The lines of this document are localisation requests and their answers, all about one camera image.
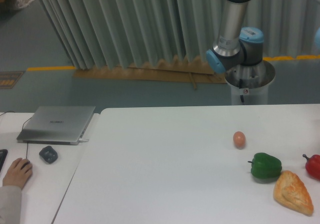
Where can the pale green folding curtain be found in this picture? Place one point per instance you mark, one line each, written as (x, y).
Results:
(98, 33)

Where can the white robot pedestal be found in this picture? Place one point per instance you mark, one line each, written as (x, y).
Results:
(249, 85)

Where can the golden bread loaf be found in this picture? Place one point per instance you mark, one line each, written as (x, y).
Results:
(290, 192)

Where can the green bell pepper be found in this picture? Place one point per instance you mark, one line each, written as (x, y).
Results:
(265, 166)

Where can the red bell pepper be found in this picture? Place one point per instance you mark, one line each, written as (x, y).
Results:
(312, 165)

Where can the brown egg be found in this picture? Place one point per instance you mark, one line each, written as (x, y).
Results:
(239, 139)

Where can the person's right hand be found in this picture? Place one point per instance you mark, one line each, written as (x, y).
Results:
(15, 177)

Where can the dark grey small controller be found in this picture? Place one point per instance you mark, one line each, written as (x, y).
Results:
(48, 154)

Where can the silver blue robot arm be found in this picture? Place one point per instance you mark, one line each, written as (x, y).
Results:
(237, 27)

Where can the black keyboard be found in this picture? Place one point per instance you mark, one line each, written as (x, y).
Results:
(3, 155)

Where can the black computer mouse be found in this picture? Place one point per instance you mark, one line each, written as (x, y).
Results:
(26, 167)

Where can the brown cardboard sheet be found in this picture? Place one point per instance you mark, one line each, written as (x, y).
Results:
(193, 72)

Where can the silver closed laptop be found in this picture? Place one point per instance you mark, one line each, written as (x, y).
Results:
(57, 125)

